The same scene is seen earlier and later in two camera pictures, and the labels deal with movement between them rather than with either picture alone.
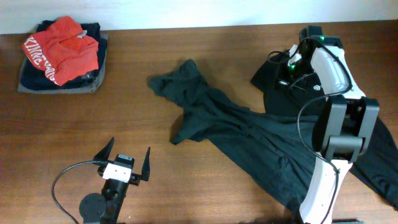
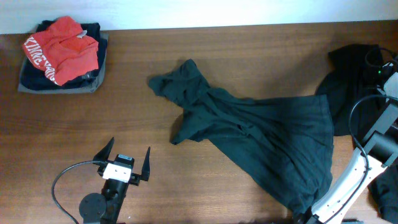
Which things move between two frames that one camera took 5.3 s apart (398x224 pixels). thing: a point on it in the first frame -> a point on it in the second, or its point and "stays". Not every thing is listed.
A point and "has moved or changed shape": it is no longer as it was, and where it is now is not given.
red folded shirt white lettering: [62, 50] stays
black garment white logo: [378, 165] -> [384, 188]
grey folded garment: [89, 89] stays
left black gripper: [135, 178] stays
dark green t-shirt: [277, 152] has moved or changed shape
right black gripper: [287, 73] -> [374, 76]
